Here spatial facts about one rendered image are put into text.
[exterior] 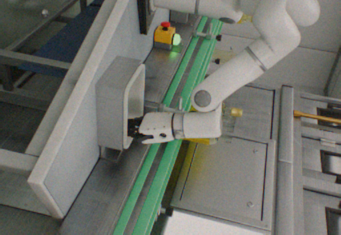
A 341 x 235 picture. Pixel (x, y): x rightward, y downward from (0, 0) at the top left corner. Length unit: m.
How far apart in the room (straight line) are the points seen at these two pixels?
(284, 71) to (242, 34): 1.09
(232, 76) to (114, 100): 0.32
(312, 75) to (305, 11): 6.93
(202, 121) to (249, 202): 0.45
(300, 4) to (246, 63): 0.21
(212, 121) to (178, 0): 0.48
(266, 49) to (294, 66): 6.90
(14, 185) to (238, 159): 0.82
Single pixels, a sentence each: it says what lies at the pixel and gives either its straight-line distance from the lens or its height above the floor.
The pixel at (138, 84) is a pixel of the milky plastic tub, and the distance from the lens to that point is 1.27.
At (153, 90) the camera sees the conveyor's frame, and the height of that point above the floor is 0.84.
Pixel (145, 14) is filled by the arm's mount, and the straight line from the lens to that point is 1.41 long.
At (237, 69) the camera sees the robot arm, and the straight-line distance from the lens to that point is 1.09.
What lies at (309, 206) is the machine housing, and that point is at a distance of 1.60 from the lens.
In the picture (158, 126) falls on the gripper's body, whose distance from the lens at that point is 1.16.
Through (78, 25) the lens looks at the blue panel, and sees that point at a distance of 1.91.
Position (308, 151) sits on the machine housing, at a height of 1.46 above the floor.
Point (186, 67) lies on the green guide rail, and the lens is 1.62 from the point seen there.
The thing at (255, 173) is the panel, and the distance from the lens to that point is 1.58.
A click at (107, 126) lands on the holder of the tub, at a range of 1.20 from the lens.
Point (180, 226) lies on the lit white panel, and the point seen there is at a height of 1.04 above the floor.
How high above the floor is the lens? 1.13
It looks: 8 degrees down
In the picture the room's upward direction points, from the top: 102 degrees clockwise
